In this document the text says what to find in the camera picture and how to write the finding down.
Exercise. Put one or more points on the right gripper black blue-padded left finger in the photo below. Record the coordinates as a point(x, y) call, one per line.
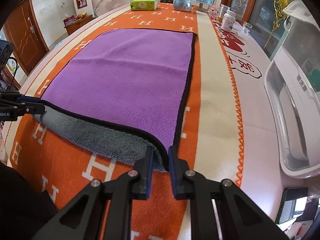
point(103, 210)

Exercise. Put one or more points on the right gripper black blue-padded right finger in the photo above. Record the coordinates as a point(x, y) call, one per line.
point(218, 210)

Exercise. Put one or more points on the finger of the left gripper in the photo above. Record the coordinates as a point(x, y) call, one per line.
point(34, 108)
point(28, 99)

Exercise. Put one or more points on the purple grey microfiber towel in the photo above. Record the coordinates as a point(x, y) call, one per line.
point(125, 91)

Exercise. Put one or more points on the black smartphone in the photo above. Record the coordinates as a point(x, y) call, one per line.
point(292, 204)

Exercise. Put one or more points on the brown wooden door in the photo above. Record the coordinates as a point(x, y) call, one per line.
point(22, 30)

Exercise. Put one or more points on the white printed tablecloth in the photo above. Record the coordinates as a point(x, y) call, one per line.
point(257, 109)

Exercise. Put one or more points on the brown wooden tv cabinet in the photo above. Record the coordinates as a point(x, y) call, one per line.
point(78, 24)

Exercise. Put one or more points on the white countertop appliance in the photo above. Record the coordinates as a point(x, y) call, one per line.
point(292, 86)

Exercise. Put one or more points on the green tissue box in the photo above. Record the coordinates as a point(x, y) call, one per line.
point(141, 5)

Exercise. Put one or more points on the small clear glass cup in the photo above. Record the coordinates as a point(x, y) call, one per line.
point(246, 27)

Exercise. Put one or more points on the white pill bottle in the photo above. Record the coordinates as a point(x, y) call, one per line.
point(228, 21)

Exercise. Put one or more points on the pink pig figurine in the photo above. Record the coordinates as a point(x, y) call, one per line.
point(213, 12)

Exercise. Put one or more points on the clear glass jar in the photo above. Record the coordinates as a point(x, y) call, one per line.
point(222, 10)

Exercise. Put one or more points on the white cloth cover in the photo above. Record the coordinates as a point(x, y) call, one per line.
point(298, 10)

